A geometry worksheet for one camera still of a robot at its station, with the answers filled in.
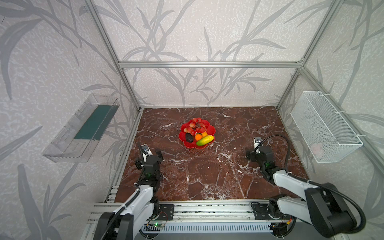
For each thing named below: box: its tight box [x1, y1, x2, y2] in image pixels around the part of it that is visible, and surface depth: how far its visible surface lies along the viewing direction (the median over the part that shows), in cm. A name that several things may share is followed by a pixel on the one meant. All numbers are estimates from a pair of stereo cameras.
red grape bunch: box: [183, 117, 207, 136], surface depth 100 cm
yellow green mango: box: [196, 135, 214, 147], surface depth 98 cm
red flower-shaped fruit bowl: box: [178, 118, 216, 150], surface depth 101 cm
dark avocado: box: [185, 133, 194, 143], surface depth 99 cm
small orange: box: [194, 132, 203, 141], surface depth 101 cm
